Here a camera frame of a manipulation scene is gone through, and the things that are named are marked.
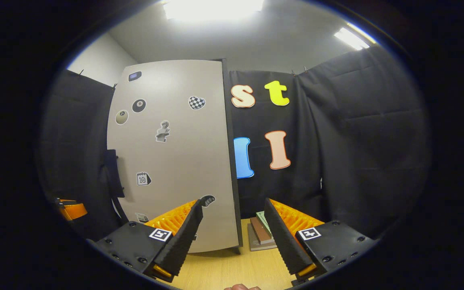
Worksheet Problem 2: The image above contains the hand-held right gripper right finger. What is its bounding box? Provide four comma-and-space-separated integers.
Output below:
264, 197, 377, 284

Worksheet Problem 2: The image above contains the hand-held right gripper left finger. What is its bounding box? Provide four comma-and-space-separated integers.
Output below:
94, 199, 204, 282

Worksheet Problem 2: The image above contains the black door handle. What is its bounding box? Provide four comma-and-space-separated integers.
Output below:
103, 149, 126, 199

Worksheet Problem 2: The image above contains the dark grey cabinet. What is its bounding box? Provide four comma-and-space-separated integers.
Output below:
106, 58, 244, 255

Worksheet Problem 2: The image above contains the brown book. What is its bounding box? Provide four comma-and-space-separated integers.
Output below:
249, 217, 275, 244

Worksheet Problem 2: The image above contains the black backdrop cloth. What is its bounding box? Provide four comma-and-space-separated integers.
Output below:
39, 44, 432, 242

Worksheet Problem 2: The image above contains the narrow ceiling light panel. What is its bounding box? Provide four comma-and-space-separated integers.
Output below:
334, 23, 377, 51

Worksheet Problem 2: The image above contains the large ceiling light panel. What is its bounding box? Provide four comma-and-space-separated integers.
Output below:
163, 0, 265, 21

